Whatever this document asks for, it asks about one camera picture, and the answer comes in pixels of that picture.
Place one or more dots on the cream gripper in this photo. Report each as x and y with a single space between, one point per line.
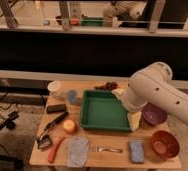
134 120

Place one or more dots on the black rectangular block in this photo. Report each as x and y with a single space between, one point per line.
56 108

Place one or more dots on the person in background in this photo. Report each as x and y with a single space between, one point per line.
133 8

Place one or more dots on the grey blue cloth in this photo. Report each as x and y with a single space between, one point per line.
77 152

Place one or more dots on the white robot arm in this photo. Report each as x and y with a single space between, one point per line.
152 84

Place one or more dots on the white plastic cup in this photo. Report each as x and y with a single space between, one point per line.
54 88

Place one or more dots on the black tripod stand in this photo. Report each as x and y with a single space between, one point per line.
17 163

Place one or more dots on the green background box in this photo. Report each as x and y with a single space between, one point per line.
92 21

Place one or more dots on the blue sponge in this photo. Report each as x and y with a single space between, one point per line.
136 152

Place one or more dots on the green plastic tray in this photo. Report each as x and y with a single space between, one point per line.
101 110

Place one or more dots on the black handled brush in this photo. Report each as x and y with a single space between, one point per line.
55 121

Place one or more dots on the red bowl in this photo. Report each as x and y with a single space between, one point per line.
165 144

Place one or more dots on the yellow apple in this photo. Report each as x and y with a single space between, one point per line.
69 126

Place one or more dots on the blue translucent cup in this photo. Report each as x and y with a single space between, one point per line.
72 96

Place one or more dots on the silver fork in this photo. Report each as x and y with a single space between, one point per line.
101 149

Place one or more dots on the purple bowl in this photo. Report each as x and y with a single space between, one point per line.
153 115

